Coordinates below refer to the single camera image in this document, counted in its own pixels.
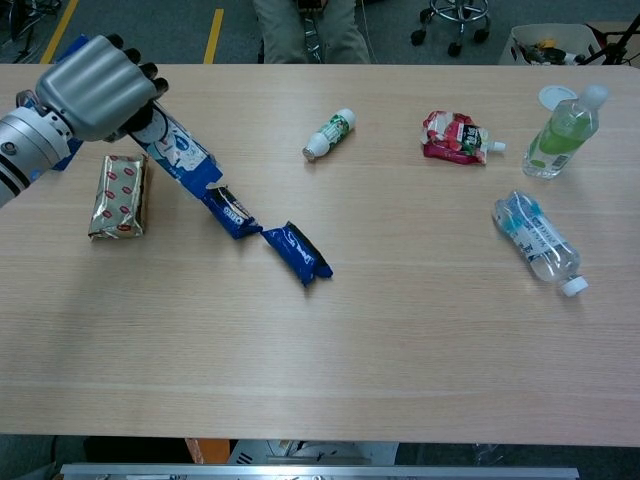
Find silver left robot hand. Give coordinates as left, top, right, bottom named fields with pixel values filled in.
left=34, top=33, right=171, bottom=144

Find long blue Oreo pack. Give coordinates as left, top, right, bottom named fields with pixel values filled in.
left=122, top=99, right=224, bottom=201

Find blue cookie packet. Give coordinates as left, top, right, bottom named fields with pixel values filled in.
left=260, top=221, right=335, bottom=288
left=202, top=183, right=264, bottom=241

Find white robot base chassis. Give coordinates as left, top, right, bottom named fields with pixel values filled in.
left=227, top=439, right=400, bottom=466

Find white storage bin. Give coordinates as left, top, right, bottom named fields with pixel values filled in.
left=498, top=23, right=609, bottom=66

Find gold foil snack packet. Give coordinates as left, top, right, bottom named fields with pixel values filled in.
left=88, top=153, right=151, bottom=241

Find person in khaki trousers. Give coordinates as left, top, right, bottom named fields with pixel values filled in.
left=251, top=0, right=371, bottom=65

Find small white yogurt bottle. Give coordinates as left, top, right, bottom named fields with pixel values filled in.
left=301, top=108, right=358, bottom=163

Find red strawberry spout pouch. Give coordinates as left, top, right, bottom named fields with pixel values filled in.
left=421, top=110, right=507, bottom=167

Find chrome wheeled stool base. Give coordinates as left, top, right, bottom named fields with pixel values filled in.
left=410, top=0, right=494, bottom=57

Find orange brown object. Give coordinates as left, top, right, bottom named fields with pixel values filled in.
left=184, top=438, right=231, bottom=464

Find yellow black tool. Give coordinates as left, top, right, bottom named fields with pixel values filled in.
left=518, top=38, right=557, bottom=64

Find white round lid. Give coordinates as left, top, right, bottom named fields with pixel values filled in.
left=537, top=84, right=579, bottom=110

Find clear blue label water bottle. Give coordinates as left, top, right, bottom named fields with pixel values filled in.
left=493, top=189, right=590, bottom=298

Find green label drink bottle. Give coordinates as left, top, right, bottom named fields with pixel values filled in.
left=522, top=83, right=610, bottom=180

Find black stand legs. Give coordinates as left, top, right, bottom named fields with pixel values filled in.
left=582, top=12, right=640, bottom=66

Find grey striped lanyard strap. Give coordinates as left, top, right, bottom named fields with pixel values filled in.
left=301, top=13, right=325, bottom=64

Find aluminium profile rail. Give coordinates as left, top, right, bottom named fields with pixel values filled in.
left=59, top=463, right=581, bottom=480

